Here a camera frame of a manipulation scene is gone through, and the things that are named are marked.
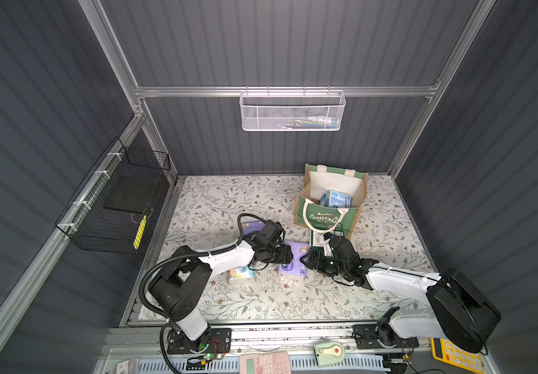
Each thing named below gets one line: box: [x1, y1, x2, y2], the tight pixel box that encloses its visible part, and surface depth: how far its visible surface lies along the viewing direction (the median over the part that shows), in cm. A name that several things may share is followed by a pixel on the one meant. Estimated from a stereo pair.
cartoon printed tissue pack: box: [228, 264, 255, 280], surface depth 84 cm
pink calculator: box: [239, 352, 292, 374], surface depth 70 cm
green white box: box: [310, 229, 326, 251], surface depth 92 cm
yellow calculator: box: [430, 337, 484, 374], surface depth 71 cm
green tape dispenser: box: [313, 341, 347, 367], surface depth 67 cm
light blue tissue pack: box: [320, 189, 352, 209], surface depth 98 cm
